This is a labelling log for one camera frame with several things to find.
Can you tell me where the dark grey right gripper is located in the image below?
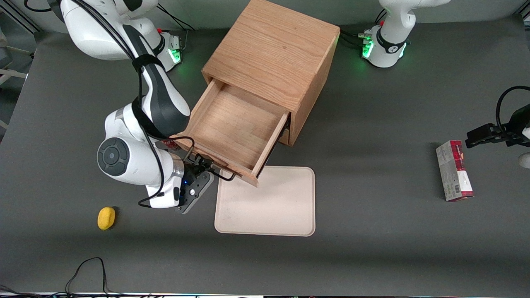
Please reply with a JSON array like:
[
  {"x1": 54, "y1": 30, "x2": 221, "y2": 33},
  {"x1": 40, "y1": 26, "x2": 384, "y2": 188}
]
[{"x1": 177, "y1": 155, "x2": 221, "y2": 214}]

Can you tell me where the black drawer handle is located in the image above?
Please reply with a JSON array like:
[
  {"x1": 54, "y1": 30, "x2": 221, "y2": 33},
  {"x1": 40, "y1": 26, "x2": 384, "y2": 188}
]
[{"x1": 207, "y1": 163, "x2": 236, "y2": 182}]

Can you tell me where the white rounded rectangular tray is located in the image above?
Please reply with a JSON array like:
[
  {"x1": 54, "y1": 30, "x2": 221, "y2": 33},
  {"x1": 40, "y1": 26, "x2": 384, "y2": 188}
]
[{"x1": 214, "y1": 166, "x2": 316, "y2": 237}]

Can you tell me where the red plaid cardboard box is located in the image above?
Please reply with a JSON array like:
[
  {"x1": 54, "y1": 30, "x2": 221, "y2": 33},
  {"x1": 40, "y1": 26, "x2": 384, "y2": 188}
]
[{"x1": 436, "y1": 140, "x2": 475, "y2": 202}]

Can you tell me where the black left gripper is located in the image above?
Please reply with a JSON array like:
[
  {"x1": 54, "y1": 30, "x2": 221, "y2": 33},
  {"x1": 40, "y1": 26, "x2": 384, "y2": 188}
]
[{"x1": 466, "y1": 103, "x2": 530, "y2": 148}]

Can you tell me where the wooden drawer cabinet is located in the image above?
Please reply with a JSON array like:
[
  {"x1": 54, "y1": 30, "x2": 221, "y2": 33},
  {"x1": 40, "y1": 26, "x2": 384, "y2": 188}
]
[{"x1": 201, "y1": 0, "x2": 341, "y2": 146}]

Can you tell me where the wooden drawer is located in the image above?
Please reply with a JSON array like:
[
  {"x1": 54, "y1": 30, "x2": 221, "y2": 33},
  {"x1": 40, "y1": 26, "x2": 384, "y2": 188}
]
[{"x1": 173, "y1": 79, "x2": 290, "y2": 187}]

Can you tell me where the yellow lemon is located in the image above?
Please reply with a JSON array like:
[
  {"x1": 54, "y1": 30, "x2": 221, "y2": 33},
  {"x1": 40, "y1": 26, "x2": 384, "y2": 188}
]
[{"x1": 97, "y1": 206, "x2": 116, "y2": 231}]

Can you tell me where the black velcro strap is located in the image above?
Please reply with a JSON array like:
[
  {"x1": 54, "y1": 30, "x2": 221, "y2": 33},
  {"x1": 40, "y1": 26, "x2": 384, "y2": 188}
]
[{"x1": 132, "y1": 55, "x2": 164, "y2": 74}]

